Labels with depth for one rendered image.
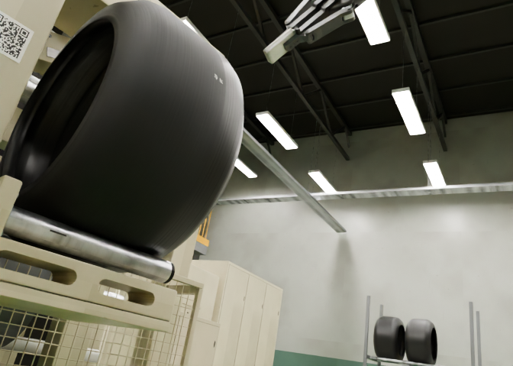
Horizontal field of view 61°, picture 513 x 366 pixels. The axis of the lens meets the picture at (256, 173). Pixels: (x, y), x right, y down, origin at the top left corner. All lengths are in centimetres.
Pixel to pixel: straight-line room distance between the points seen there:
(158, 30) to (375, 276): 1182
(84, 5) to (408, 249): 1156
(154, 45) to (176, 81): 8
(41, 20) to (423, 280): 1165
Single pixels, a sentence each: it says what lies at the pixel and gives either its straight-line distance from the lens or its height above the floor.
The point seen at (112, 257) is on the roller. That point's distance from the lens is 85.
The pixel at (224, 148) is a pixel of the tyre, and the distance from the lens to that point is 87.
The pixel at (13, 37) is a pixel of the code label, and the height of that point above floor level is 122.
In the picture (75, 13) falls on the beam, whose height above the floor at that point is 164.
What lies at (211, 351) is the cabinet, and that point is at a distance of 606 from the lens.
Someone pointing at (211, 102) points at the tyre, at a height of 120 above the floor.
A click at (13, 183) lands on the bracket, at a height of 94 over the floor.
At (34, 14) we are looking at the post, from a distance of 99.
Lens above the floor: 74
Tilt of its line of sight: 24 degrees up
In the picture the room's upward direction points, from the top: 10 degrees clockwise
